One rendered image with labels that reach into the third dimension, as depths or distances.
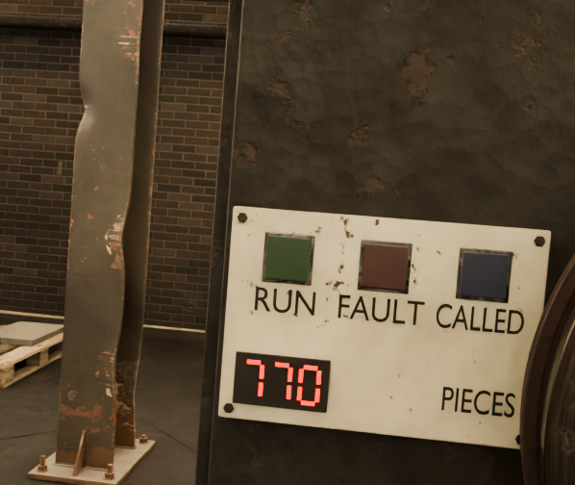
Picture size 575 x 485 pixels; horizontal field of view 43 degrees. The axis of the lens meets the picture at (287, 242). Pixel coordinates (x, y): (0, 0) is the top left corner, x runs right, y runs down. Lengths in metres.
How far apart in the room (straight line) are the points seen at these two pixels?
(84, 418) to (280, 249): 2.81
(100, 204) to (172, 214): 3.62
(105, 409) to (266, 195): 2.74
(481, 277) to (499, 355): 0.07
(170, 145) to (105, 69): 3.63
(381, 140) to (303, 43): 0.11
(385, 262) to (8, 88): 6.97
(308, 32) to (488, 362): 0.31
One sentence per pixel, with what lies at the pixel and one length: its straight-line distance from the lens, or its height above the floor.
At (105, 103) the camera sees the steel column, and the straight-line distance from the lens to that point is 3.24.
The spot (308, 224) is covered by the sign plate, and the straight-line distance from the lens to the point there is 0.60.
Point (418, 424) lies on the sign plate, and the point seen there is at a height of 1.07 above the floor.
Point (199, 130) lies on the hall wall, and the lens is 6.78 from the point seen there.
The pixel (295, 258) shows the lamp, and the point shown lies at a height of 1.20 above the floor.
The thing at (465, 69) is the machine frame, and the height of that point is 1.37.
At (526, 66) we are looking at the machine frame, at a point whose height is 1.37.
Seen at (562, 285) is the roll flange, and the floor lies 1.20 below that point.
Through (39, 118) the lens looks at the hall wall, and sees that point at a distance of 7.30.
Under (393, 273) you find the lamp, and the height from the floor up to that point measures 1.20.
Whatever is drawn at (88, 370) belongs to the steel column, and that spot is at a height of 0.46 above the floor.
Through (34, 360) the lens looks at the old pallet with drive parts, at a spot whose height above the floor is 0.06.
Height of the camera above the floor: 1.24
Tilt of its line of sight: 3 degrees down
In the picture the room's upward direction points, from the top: 4 degrees clockwise
